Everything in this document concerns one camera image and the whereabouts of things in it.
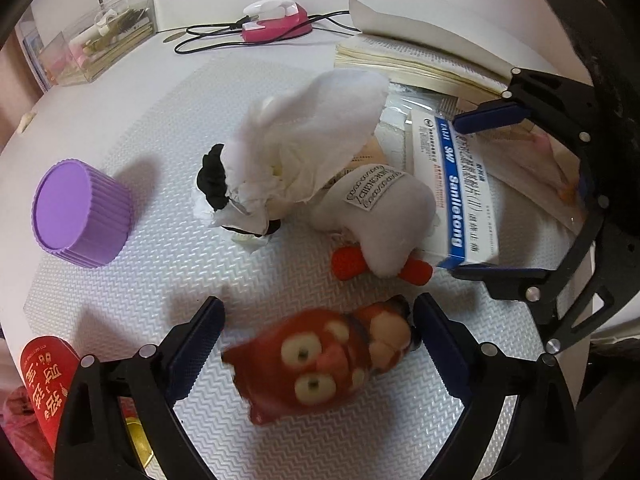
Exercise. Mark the small white lump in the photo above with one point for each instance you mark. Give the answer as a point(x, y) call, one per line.
point(25, 121)

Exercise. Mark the orange-pink cloth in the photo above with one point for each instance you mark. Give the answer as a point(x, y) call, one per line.
point(20, 440)

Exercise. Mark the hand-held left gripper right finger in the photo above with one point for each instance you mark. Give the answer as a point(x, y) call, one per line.
point(445, 345)

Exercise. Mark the crumpled white tissue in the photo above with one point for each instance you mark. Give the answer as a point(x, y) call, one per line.
point(310, 125)

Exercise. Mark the white and blue medicine box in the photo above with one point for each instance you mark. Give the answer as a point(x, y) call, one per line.
point(465, 195)

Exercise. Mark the red paper cup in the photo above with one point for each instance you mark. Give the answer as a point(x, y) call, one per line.
point(45, 380)

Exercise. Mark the clear acrylic organizer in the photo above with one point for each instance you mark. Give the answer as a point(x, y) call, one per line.
point(100, 35)

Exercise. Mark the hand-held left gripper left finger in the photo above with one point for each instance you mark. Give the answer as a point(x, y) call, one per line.
point(195, 355)

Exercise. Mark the purple ribbed cup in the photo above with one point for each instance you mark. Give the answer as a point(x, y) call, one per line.
point(65, 205)

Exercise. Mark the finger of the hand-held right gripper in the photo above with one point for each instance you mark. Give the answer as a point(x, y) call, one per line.
point(492, 115)
point(500, 275)

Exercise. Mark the pink and white device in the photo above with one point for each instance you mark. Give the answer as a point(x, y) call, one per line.
point(272, 20)

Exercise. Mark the grey plush toy red feet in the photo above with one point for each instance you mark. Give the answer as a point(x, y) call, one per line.
point(390, 210)

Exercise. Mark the clear plastic packet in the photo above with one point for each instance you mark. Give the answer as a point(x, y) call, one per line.
point(525, 170)

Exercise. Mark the open book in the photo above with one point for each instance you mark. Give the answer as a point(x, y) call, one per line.
point(400, 55)

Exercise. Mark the white textured mat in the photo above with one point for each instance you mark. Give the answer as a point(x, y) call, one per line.
point(150, 240)

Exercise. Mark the round table grommet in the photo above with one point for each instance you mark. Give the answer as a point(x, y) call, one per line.
point(173, 37)

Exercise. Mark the red owl toy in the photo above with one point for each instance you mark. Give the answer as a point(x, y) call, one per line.
point(310, 360)

